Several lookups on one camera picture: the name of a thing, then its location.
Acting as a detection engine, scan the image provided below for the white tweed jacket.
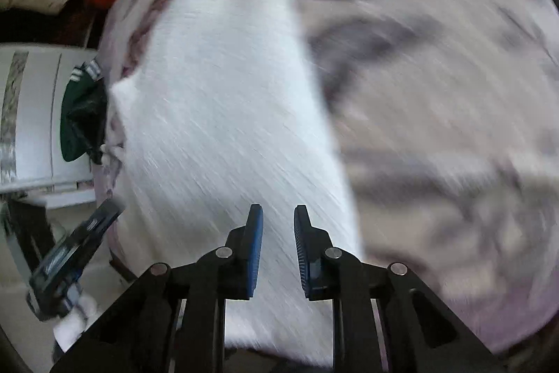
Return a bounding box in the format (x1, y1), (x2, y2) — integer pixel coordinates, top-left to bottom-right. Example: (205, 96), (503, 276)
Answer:
(105, 0), (362, 366)

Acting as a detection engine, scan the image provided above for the green striped garment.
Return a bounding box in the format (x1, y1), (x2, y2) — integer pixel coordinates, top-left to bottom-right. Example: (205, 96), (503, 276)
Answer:
(60, 59), (107, 165)

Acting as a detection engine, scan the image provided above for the white sliding wardrobe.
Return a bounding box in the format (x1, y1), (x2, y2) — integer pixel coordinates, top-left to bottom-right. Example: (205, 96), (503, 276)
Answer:
(1, 43), (96, 209)

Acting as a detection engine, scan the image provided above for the floral purple bed blanket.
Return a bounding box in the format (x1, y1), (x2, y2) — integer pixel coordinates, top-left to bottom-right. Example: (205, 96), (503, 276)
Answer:
(97, 0), (558, 353)

